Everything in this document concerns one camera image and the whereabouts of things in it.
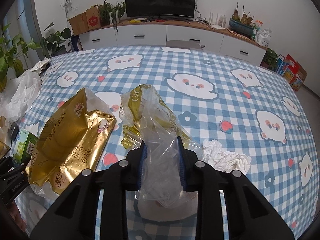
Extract cardboard boxes red flower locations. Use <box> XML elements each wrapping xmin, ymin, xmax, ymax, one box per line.
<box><xmin>68</xmin><ymin>5</ymin><xmax>101</xmax><ymax>35</ymax></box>

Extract small gold package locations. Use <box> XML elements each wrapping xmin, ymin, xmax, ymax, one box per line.
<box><xmin>0</xmin><ymin>116</ymin><xmax>11</xmax><ymax>158</ymax></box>

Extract clear plastic bag gold wrapper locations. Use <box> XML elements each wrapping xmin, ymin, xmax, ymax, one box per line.
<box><xmin>119</xmin><ymin>85</ymin><xmax>203</xmax><ymax>209</ymax></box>

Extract small plant beside tv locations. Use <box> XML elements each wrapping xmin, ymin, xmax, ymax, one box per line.
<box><xmin>98</xmin><ymin>0</ymin><xmax>126</xmax><ymax>32</ymax></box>

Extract black computer mouse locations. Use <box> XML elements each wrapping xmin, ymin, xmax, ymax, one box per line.
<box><xmin>8</xmin><ymin>122</ymin><xmax>19</xmax><ymax>141</ymax></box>

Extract white tv cabinet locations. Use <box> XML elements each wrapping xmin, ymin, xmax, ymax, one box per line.
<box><xmin>79</xmin><ymin>20</ymin><xmax>266</xmax><ymax>66</ymax></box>

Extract green white medicine box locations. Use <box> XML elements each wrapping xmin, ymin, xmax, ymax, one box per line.
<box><xmin>12</xmin><ymin>128</ymin><xmax>38</xmax><ymax>165</ymax></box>

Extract green pothos plant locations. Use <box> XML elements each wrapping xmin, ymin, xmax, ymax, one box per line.
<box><xmin>0</xmin><ymin>23</ymin><xmax>41</xmax><ymax>93</ymax></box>

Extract small floor plant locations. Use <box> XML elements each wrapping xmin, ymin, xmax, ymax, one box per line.
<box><xmin>260</xmin><ymin>48</ymin><xmax>278</xmax><ymax>70</ymax></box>

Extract crumpled white tissue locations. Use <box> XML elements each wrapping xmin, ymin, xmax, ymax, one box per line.
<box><xmin>202</xmin><ymin>138</ymin><xmax>252</xmax><ymax>175</ymax></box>

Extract white wifi router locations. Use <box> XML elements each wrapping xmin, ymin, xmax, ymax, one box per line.
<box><xmin>208</xmin><ymin>12</ymin><xmax>226</xmax><ymax>30</ymax></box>

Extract left hand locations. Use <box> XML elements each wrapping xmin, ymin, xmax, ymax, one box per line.
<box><xmin>1</xmin><ymin>201</ymin><xmax>26</xmax><ymax>233</ymax></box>

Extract white plastic bag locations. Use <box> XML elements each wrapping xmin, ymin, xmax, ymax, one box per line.
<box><xmin>1</xmin><ymin>70</ymin><xmax>41</xmax><ymax>122</ymax></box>

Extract colourful boxes on floor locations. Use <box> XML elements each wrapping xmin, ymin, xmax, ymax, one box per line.
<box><xmin>274</xmin><ymin>54</ymin><xmax>308</xmax><ymax>92</ymax></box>

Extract white bags on cabinet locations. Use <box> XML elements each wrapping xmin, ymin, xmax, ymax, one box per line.
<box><xmin>254</xmin><ymin>20</ymin><xmax>272</xmax><ymax>48</ymax></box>

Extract large gold tissue package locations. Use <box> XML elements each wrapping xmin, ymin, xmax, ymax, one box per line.
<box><xmin>25</xmin><ymin>88</ymin><xmax>117</xmax><ymax>200</ymax></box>

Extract blue checkered tablecloth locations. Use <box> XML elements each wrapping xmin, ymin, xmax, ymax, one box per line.
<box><xmin>20</xmin><ymin>46</ymin><xmax>319</xmax><ymax>238</ymax></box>

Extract blue bonsai pot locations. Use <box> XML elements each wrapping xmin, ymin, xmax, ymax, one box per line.
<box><xmin>228</xmin><ymin>3</ymin><xmax>254</xmax><ymax>37</ymax></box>

